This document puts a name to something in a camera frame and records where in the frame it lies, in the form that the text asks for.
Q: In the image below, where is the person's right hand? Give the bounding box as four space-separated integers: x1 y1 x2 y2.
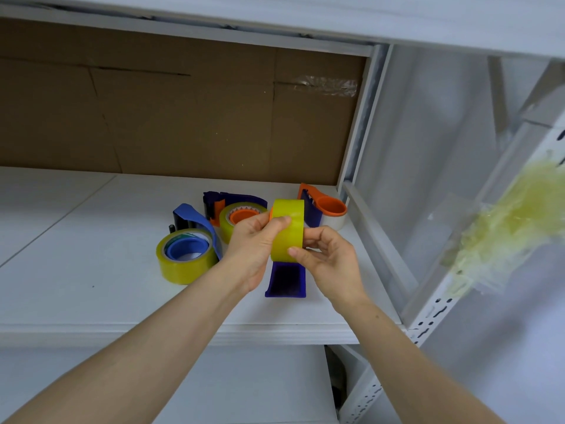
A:
288 226 369 314

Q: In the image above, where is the person's left hand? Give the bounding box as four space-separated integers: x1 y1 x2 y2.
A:
221 211 292 294

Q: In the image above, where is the person's right forearm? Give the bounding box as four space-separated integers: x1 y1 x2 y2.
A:
333 296 506 424

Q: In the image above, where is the person's left forearm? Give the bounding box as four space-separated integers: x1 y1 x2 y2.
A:
0 260 252 424

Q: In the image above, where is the dark blue orange tape dispenser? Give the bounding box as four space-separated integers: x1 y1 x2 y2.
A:
202 191 268 228

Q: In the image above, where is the yellow tape roll orange core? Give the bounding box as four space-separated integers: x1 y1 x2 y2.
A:
218 201 269 244

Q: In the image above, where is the yellow tape roll blue core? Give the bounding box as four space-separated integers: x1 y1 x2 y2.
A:
156 229 220 286

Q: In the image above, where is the white metal shelf rack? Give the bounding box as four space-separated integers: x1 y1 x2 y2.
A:
0 0 565 424

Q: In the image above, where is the clear tape strip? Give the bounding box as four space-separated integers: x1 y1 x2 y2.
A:
289 75 359 98

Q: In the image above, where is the brown cardboard back panel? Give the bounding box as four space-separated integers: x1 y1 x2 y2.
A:
0 17 368 187

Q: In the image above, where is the clump of yellowish tape scraps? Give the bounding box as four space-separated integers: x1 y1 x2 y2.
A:
441 158 565 298

